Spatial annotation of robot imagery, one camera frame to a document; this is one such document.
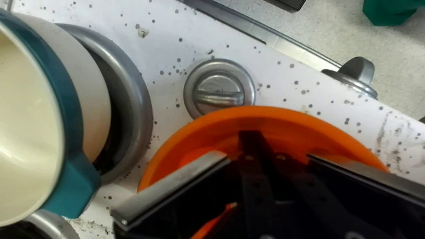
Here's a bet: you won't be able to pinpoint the grey burner ring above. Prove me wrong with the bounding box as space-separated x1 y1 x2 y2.
57 23 156 185

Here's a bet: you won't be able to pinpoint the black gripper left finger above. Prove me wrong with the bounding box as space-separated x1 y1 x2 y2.
110 150 233 231

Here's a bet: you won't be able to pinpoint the grey stove knob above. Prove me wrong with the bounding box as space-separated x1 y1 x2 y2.
183 58 258 119

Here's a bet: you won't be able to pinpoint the grey oven knob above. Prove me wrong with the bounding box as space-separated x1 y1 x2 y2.
322 56 379 100

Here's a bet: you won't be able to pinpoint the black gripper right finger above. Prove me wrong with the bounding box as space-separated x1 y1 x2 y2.
307 151 425 210

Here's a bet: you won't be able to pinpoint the orange plastic bowl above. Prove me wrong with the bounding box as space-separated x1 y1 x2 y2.
137 105 391 239

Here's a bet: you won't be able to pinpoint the green plastic object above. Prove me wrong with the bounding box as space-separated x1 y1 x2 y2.
363 0 425 27

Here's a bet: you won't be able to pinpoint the cream pot teal handles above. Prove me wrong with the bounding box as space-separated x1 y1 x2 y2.
0 8 112 227

